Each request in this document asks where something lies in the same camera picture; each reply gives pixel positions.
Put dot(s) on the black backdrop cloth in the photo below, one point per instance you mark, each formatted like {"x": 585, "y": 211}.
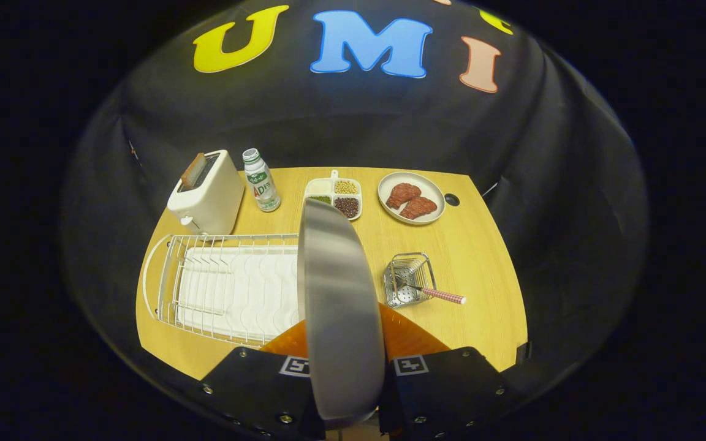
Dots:
{"x": 359, "y": 122}

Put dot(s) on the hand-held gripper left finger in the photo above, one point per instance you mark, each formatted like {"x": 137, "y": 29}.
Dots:
{"x": 255, "y": 392}

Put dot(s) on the white divided dish with beans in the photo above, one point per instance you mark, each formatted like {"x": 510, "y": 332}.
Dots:
{"x": 318, "y": 185}

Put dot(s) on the brown toast slice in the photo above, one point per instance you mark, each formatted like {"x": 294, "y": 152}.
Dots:
{"x": 193, "y": 171}

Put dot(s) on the large beige plate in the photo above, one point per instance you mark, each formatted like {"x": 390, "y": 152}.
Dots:
{"x": 341, "y": 306}

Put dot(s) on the small beige meat plate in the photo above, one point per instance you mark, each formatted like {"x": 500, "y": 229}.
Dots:
{"x": 429, "y": 187}

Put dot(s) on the red meat patty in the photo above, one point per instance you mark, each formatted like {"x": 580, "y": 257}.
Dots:
{"x": 419, "y": 208}
{"x": 403, "y": 195}

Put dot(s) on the plastic bottle with green label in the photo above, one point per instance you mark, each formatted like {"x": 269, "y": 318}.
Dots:
{"x": 262, "y": 184}

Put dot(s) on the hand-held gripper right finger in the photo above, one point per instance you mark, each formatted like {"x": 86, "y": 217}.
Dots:
{"x": 445, "y": 392}

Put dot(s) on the white drip tray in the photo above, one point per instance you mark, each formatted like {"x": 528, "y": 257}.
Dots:
{"x": 249, "y": 288}

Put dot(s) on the white toaster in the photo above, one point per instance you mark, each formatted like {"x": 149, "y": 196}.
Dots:
{"x": 215, "y": 196}

